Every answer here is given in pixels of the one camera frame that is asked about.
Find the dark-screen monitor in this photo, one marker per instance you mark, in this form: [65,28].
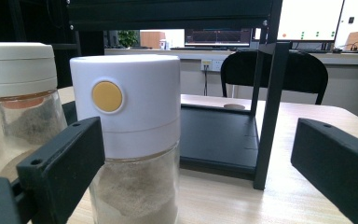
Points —
[217,36]

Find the white wall power outlet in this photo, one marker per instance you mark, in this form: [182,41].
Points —
[212,64]

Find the green potted plant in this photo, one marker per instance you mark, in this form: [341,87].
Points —
[128,38]

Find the white-screen monitor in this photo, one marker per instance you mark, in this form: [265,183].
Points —
[307,18]

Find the white-lidded jar with yellow button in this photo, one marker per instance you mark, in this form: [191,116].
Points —
[143,109]

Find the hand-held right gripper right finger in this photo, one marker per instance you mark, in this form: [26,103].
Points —
[338,168]

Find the black metal shelf rack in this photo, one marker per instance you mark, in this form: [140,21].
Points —
[217,137]

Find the black chair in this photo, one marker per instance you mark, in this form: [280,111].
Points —
[304,73]

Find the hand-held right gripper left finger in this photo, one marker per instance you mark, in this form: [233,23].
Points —
[65,161]

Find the cream-lidded glass jar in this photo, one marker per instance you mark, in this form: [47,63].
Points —
[15,77]

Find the round brown table cap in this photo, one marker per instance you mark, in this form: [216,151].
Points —
[234,106]

